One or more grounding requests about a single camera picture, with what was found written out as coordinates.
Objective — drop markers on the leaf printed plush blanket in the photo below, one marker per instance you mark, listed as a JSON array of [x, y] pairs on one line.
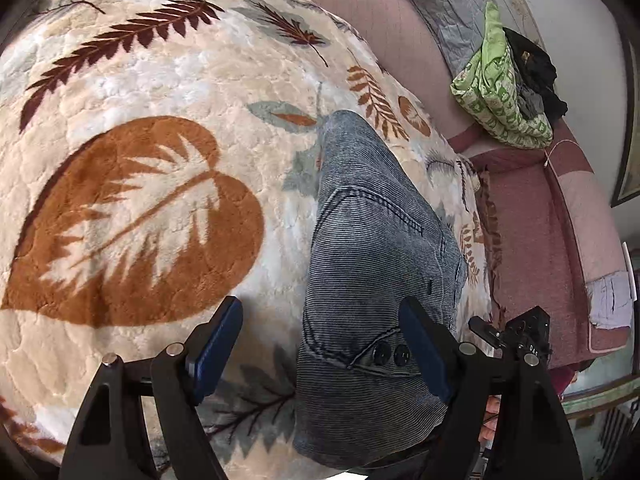
[[150, 85]]

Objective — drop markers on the white cloth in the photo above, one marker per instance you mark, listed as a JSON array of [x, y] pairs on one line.
[[607, 300]]

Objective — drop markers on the person's right hand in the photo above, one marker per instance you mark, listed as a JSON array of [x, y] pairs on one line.
[[491, 422]]

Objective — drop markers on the black garment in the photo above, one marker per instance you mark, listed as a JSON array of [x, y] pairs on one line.
[[535, 67]]

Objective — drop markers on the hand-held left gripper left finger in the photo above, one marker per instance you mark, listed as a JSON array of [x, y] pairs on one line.
[[215, 350]]

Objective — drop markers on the brown fringed sofa cover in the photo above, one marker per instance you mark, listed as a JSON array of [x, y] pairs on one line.
[[487, 220]]

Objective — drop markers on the grey quilt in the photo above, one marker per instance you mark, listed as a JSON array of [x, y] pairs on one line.
[[450, 0]]

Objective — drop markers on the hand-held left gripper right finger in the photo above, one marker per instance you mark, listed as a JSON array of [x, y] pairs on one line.
[[425, 355]]

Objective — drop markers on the pink upholstered sofa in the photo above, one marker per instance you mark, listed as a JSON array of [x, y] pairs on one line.
[[530, 240]]

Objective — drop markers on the blue denim pants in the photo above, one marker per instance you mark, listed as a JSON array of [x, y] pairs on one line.
[[360, 260]]

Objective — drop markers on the green printed cloth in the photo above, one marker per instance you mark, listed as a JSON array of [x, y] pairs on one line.
[[492, 95]]

